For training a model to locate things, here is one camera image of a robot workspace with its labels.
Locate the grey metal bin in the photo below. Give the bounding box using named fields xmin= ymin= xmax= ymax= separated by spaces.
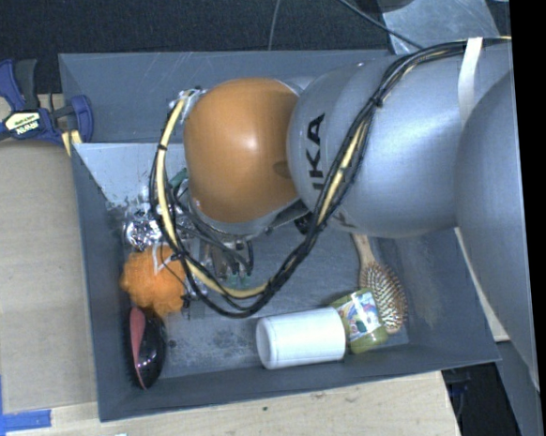
xmin=57 ymin=21 xmax=505 ymax=424

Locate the orange fluffy ball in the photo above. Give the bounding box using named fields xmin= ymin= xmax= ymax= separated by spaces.
xmin=116 ymin=241 xmax=192 ymax=320

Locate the crumpled silver foil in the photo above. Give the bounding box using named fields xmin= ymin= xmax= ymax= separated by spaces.
xmin=120 ymin=210 xmax=164 ymax=252

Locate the white plastic jar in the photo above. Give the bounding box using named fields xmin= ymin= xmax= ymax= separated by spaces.
xmin=253 ymin=306 xmax=349 ymax=371

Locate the black and red brush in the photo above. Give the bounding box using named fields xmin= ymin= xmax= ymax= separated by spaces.
xmin=121 ymin=304 xmax=172 ymax=392

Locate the green jar with colourful label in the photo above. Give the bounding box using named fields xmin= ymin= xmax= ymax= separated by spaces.
xmin=328 ymin=286 xmax=391 ymax=357

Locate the wooden hairbrush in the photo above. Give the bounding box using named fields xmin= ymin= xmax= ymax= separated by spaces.
xmin=351 ymin=229 xmax=411 ymax=338

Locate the pale wood flat board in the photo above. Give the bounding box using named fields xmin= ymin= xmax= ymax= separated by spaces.
xmin=0 ymin=132 xmax=100 ymax=416

